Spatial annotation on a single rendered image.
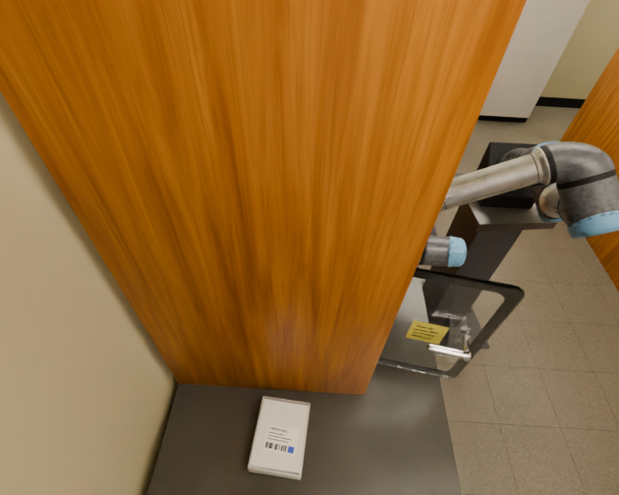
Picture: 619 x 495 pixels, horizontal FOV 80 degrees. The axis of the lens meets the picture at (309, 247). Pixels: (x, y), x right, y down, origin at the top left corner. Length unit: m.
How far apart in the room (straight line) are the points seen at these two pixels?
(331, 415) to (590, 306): 2.21
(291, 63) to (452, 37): 0.14
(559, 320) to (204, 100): 2.54
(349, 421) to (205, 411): 0.36
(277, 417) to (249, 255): 0.51
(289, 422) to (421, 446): 0.32
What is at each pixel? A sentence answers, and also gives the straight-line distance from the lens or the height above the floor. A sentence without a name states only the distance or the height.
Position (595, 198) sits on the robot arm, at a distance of 1.06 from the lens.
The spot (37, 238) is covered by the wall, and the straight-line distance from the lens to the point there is 0.60.
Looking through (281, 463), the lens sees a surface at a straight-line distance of 0.95.
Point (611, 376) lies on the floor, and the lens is 2.70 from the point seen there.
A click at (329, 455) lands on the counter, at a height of 0.94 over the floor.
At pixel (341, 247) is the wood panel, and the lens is 0.53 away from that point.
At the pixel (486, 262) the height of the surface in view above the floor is 0.62.
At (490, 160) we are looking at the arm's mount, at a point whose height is 1.10.
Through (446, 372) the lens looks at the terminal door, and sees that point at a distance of 1.04.
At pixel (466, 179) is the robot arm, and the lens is 1.03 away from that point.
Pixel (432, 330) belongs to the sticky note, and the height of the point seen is 1.20.
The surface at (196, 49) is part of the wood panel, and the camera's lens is 0.39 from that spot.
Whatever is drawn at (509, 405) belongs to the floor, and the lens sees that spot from 2.29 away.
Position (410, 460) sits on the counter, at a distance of 1.03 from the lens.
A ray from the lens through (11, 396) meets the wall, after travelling 0.61.
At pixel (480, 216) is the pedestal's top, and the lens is 1.59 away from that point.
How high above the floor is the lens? 1.91
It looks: 49 degrees down
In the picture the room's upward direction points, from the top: 3 degrees clockwise
